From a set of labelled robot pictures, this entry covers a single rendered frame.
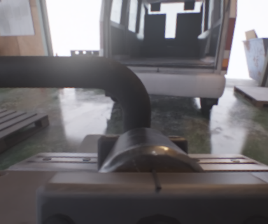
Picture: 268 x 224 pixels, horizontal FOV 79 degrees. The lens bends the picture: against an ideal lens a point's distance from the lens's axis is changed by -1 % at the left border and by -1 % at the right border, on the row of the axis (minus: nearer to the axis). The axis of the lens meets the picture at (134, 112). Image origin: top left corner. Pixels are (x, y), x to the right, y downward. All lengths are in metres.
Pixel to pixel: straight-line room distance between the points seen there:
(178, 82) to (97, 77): 1.68
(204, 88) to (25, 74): 1.78
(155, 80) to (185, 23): 2.16
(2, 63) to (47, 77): 0.06
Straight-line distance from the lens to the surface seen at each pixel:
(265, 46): 4.65
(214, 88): 1.93
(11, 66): 0.24
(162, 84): 1.86
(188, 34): 3.82
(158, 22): 3.86
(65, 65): 0.21
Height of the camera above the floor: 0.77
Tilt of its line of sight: 21 degrees down
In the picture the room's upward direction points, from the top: straight up
